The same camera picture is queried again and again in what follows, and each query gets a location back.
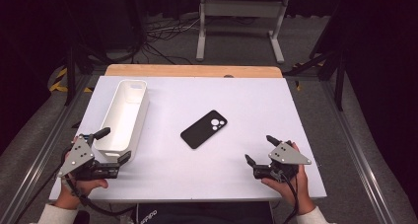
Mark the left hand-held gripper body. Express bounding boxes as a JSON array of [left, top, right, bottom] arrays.
[[57, 133, 121, 183]]

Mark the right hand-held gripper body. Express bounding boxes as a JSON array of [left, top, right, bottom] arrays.
[[252, 140, 313, 183]]

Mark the white plastic storage box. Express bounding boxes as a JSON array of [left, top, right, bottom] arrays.
[[93, 79, 151, 162]]

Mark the black phone case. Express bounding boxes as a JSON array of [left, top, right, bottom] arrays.
[[179, 110, 229, 150]]

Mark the person's left hand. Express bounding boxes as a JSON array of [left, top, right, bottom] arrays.
[[53, 178, 109, 211]]

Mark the white table cover sheet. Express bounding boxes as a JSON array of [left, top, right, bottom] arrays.
[[48, 75, 328, 202]]

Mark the black metal stand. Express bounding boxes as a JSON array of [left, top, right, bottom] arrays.
[[63, 42, 78, 107], [282, 50, 347, 112]]

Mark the yellow black floor tape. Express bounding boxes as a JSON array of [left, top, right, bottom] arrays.
[[48, 67, 94, 94]]

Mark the right hand-held gripper cable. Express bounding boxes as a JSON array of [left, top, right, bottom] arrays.
[[277, 173, 301, 224]]

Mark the hand-held gripper cable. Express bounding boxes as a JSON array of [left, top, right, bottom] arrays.
[[60, 176, 137, 217], [277, 173, 301, 224]]

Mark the aluminium floor rail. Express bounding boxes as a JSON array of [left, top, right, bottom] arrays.
[[319, 80, 398, 224], [0, 74, 97, 224]]

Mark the left hand-held gripper cable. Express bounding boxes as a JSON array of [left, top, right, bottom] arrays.
[[60, 176, 137, 217]]

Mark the tangle of floor cables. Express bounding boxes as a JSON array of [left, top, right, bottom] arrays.
[[141, 15, 201, 65]]

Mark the white metal stand frame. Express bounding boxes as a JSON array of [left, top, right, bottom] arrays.
[[195, 0, 290, 64]]

